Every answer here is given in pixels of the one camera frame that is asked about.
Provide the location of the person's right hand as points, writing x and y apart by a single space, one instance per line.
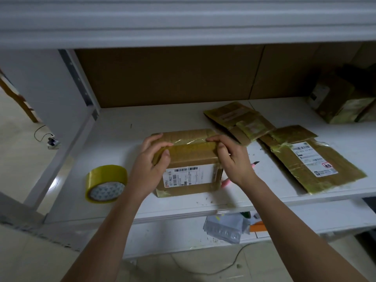
238 164

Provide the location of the person's left hand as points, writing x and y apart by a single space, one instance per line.
147 170

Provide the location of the pink utility knife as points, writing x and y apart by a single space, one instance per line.
225 182

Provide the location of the small taped carton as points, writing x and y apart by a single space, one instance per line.
241 123

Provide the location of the white metal shelf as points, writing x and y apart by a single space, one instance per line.
117 138

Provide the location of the wide barcode label cardboard box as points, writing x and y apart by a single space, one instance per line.
194 155

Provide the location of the yellow tape roll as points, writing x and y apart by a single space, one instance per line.
100 175

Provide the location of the stack of cardboard boxes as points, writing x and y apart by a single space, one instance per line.
317 161

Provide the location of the person's left forearm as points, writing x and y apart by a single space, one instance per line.
103 243

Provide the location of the person's right forearm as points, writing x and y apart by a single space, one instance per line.
305 235

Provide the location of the orange plastic object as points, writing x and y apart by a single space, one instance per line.
258 228

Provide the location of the white power strip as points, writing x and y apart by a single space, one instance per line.
53 142

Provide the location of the wooden chair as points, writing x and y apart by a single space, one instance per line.
17 102

